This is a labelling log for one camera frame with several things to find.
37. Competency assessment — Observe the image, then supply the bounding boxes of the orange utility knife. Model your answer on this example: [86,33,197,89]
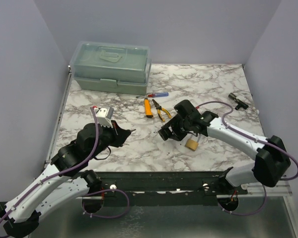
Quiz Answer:
[144,98,153,118]

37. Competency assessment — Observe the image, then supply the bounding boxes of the green plastic toolbox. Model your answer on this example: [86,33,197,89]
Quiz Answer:
[70,41,151,95]

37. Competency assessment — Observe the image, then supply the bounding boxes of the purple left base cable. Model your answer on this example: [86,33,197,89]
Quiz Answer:
[82,188,130,219]

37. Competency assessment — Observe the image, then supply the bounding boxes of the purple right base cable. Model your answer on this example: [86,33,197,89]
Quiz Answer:
[221,183,268,216]

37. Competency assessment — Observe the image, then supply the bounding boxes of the black T-shaped connector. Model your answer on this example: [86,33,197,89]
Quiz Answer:
[228,93,249,110]

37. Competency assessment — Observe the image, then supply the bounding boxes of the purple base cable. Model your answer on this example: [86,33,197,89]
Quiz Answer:
[82,188,130,219]
[221,183,268,216]

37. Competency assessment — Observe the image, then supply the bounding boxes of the brass padlock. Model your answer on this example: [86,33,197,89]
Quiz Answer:
[185,134,201,151]

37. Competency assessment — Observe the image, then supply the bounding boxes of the red blue screwdriver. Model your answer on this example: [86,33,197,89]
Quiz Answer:
[136,92,169,98]

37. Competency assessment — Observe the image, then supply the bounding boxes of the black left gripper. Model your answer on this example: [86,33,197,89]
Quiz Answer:
[88,119,132,160]

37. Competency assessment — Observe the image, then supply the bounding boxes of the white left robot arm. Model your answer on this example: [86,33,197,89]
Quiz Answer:
[0,120,132,238]

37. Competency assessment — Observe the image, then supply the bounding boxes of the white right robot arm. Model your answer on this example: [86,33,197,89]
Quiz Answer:
[158,100,291,194]

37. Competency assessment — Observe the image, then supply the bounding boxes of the yellow handled pliers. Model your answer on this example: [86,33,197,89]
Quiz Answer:
[152,99,172,122]

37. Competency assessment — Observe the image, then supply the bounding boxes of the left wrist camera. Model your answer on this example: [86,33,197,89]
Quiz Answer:
[90,106,114,128]

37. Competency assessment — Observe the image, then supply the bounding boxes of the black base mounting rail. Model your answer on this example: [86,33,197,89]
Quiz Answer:
[72,171,249,208]

